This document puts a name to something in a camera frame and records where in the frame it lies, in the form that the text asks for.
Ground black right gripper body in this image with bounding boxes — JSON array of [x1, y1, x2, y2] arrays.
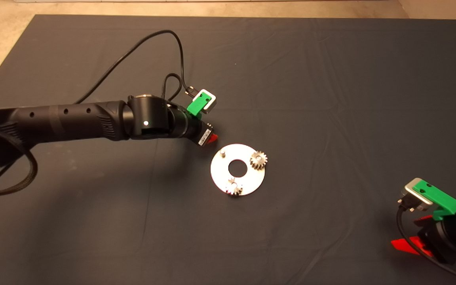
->
[[413, 210, 456, 265]]

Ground smooth black right camera cable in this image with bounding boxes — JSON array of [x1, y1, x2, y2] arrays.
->
[[396, 199, 456, 285]]

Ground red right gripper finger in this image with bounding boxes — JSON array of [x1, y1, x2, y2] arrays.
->
[[390, 236, 433, 257], [413, 215, 437, 226]]

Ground braided black left gripper cable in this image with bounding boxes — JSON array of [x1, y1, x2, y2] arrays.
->
[[161, 72, 184, 102]]

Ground round metal carrier plate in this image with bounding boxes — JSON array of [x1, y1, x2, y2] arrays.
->
[[210, 143, 266, 197]]

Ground braided black arm cable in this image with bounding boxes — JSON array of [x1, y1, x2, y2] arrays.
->
[[0, 126, 39, 198]]

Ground dark grey table cloth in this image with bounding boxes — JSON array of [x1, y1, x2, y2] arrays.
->
[[0, 15, 456, 285]]

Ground green left camera mount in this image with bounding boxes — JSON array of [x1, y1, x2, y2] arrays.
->
[[186, 93, 212, 120]]

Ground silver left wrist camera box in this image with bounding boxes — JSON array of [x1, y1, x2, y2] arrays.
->
[[194, 89, 217, 115]]

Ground smooth black left camera cable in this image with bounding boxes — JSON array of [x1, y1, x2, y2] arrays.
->
[[0, 29, 196, 195]]

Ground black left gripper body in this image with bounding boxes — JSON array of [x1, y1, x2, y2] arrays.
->
[[180, 110, 214, 148]]

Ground green right camera mount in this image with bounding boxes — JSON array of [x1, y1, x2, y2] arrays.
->
[[415, 179, 456, 220]]

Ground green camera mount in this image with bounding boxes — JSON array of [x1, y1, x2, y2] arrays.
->
[[415, 179, 456, 220], [186, 93, 212, 120]]

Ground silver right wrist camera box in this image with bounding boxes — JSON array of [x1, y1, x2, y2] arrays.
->
[[400, 178, 435, 213]]

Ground smooth black camera cable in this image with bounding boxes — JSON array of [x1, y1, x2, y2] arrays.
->
[[396, 199, 456, 285], [0, 29, 196, 195]]

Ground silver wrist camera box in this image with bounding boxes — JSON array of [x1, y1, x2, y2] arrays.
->
[[194, 89, 217, 115], [400, 178, 435, 213]]

